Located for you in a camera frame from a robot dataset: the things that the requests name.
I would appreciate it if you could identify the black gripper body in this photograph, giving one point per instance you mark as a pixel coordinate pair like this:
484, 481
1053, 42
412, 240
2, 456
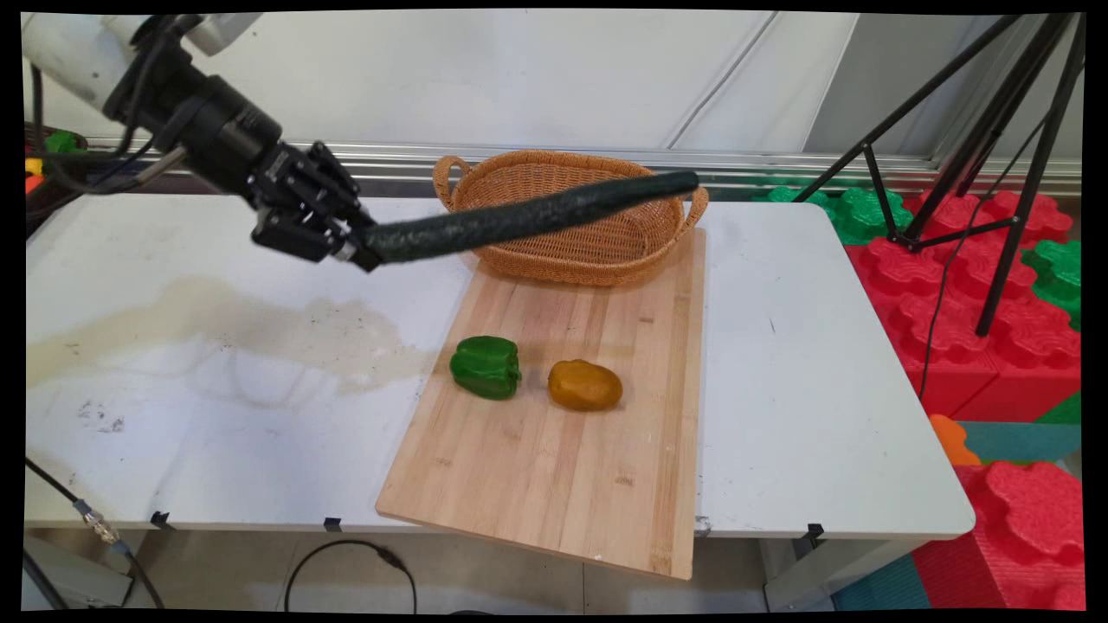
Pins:
234, 147

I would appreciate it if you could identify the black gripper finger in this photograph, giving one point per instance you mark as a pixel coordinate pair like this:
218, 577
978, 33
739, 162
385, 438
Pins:
342, 186
303, 238

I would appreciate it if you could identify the long dark green cucumber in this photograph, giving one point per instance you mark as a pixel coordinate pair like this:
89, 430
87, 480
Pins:
528, 216

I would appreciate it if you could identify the green toy piece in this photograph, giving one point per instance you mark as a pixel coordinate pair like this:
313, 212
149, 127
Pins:
62, 143

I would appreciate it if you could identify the yellow toy piece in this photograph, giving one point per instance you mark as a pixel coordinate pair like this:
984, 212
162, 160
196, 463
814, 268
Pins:
34, 164

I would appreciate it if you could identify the orange toy piece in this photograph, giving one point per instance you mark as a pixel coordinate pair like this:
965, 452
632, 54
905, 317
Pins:
32, 183

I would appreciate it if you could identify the green bell pepper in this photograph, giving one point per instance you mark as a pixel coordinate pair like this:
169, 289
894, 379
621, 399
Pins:
486, 367

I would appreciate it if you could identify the woven wicker basket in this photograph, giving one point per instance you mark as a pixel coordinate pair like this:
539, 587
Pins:
567, 260

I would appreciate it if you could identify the brown potato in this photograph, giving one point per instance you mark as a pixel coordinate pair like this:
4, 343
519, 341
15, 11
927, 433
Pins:
585, 384

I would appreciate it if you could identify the wooden cutting board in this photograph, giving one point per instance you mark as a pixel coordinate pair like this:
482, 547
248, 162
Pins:
563, 433

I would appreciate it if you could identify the green foam block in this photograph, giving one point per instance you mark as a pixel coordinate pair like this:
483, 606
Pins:
853, 212
1058, 272

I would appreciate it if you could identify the large red foam block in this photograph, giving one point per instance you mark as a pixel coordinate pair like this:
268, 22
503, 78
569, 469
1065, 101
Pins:
961, 320

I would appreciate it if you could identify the orange foam piece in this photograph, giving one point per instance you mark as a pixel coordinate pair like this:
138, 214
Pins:
952, 439

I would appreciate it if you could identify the teal foam mat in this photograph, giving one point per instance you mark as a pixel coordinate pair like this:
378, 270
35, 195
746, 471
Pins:
1021, 441

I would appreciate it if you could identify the aluminium wall rail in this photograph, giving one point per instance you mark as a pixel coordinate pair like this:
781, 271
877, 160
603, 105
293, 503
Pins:
762, 164

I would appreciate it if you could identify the grey table leg frame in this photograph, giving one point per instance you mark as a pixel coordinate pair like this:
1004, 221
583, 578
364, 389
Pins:
822, 575

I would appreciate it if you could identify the black camera tripod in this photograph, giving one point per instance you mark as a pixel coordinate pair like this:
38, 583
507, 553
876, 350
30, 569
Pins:
1004, 156

